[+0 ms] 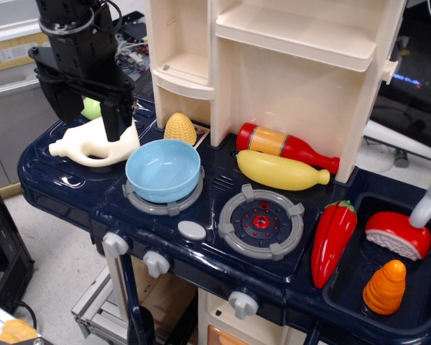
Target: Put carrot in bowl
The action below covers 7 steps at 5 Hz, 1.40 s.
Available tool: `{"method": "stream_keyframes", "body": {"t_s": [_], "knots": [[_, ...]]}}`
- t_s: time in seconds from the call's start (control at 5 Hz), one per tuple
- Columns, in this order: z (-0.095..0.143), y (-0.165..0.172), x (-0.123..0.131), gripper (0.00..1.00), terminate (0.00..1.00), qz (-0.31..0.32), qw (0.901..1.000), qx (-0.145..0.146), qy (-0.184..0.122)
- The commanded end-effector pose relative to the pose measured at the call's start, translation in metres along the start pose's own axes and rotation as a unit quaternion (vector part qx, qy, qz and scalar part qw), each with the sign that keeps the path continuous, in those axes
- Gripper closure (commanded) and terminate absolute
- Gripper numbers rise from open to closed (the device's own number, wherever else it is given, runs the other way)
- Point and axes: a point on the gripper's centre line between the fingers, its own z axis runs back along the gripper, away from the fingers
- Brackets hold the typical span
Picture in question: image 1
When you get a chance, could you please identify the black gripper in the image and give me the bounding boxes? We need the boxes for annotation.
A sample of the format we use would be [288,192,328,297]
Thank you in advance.
[28,29,134,142]

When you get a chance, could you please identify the orange toy carrot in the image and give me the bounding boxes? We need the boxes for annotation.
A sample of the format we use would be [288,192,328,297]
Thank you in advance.
[363,259,407,316]

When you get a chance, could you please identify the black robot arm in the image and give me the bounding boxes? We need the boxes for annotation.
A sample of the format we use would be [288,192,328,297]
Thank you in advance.
[28,1,134,142]

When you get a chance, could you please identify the light blue plastic bowl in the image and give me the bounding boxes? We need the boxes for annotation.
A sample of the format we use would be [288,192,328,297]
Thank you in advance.
[125,139,200,203]

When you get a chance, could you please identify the green toy apple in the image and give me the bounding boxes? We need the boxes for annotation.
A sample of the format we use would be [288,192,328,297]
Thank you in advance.
[81,97,101,121]

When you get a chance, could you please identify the cream toy milk jug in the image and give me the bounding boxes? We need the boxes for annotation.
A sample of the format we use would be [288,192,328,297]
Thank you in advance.
[49,118,140,167]

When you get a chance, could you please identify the toy dishwasher wooden cabinet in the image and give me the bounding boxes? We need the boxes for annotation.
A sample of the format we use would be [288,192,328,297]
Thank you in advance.
[0,19,57,188]

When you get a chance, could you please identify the yellow toy corn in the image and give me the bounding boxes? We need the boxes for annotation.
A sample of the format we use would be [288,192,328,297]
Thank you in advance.
[164,113,197,145]

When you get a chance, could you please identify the grey left stove knob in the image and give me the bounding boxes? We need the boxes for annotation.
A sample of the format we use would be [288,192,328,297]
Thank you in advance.
[102,232,129,259]

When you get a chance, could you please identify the grey stove knob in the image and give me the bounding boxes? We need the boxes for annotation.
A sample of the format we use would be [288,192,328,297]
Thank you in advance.
[102,232,129,259]
[228,291,259,320]
[143,250,170,278]

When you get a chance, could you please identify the grey oval button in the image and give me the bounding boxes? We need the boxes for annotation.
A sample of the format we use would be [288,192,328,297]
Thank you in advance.
[177,221,206,241]

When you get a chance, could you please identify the red toy ketchup bottle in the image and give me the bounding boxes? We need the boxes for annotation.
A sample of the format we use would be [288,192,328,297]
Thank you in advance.
[236,123,340,174]

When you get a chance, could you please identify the grey middle stove knob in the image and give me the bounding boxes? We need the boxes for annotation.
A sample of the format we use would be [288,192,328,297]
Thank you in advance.
[143,250,170,278]

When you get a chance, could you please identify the black computer case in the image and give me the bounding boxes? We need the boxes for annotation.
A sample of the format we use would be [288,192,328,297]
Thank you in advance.
[0,195,34,313]

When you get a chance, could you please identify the yellow toy bottle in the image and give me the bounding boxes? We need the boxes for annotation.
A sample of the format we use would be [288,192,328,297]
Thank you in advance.
[236,149,330,191]

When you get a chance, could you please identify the cream toy kitchen shelf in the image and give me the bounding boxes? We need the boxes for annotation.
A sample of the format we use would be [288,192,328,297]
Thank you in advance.
[144,1,406,183]

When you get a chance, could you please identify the grey right stove knob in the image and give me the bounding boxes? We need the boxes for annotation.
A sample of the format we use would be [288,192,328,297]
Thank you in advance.
[228,291,259,320]

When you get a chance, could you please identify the red toy chili pepper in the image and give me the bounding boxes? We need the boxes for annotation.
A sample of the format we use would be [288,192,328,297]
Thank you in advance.
[311,200,357,289]

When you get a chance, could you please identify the navy toy kitchen counter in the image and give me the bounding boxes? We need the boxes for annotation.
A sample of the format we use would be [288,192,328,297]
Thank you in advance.
[18,122,431,344]

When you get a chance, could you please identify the small green can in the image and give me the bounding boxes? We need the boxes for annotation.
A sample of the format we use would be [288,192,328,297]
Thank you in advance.
[394,149,409,168]

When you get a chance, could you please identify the black monitor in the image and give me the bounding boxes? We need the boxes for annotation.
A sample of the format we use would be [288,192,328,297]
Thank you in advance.
[371,1,431,147]

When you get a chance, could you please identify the red toy meat slice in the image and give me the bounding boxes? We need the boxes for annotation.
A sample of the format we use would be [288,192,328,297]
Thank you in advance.
[365,211,431,261]

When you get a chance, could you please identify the electronics board with wires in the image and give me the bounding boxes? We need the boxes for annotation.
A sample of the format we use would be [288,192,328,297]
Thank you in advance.
[115,11,149,82]

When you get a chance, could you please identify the grey left burner ring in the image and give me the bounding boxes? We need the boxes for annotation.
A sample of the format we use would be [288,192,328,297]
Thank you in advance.
[121,165,205,217]

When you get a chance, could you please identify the grey burner ring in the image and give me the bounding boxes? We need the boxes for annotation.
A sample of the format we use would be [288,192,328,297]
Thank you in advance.
[217,183,305,262]
[121,165,205,217]

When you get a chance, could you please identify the grey right burner ring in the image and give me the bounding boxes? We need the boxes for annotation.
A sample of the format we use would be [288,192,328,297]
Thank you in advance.
[217,183,305,262]

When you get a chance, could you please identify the aluminium frame rail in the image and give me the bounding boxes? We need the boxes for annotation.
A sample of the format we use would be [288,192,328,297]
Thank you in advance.
[71,266,128,344]

